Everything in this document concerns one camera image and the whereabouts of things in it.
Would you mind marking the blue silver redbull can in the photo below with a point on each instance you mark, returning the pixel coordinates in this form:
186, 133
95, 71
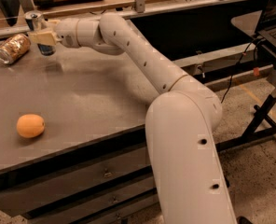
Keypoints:
34, 20

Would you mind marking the grey drawer cabinet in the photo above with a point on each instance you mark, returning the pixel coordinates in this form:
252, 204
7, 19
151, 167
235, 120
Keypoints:
94, 109

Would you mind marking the black metal stand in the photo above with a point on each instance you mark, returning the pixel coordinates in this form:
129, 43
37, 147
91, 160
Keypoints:
261, 126

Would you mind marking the orange fruit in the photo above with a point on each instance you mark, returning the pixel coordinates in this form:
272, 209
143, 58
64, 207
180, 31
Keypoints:
30, 125

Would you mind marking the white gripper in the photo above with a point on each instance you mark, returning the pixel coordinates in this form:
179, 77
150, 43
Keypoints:
67, 31

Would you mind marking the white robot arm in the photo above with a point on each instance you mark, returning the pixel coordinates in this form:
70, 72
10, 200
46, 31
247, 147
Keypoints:
179, 123

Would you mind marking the top drawer knob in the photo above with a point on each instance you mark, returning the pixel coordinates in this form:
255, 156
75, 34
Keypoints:
106, 173

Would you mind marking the grey metal rail frame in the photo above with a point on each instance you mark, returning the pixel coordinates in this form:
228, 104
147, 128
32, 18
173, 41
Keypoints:
144, 10

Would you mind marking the crumpled orange soda can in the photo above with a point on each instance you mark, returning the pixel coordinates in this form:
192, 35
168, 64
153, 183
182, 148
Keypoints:
14, 48

